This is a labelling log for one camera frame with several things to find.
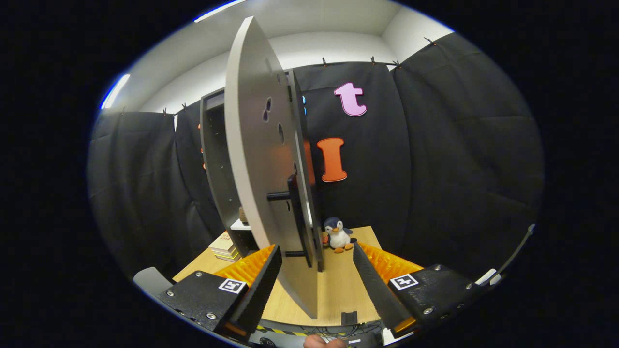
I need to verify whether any row of small backdrop clips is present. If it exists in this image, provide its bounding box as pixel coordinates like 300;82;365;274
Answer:
162;38;436;116

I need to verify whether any ceiling light panel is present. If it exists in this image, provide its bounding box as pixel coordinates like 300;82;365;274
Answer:
100;73;131;110
193;0;247;23

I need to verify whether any stack of books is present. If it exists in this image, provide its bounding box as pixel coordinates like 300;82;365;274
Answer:
208;231;241;263

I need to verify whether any yellow black striped tape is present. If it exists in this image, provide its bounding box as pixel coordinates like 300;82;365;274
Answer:
255;325;310;337

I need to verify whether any black cable bundle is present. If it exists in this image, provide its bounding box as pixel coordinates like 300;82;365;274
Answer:
309;325;383;339

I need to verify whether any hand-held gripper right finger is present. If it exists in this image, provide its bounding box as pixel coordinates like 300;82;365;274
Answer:
353;242;484;339

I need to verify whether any white flat object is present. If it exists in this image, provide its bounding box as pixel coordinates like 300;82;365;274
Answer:
475;268;503;287

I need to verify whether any penguin plush toy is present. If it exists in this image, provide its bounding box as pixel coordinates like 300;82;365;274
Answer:
323;217;357;254

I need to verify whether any dark grey shoe cabinet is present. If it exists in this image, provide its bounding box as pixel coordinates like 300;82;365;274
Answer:
200;70;324;272

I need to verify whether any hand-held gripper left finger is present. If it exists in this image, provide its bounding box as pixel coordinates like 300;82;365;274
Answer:
157;244;282;343

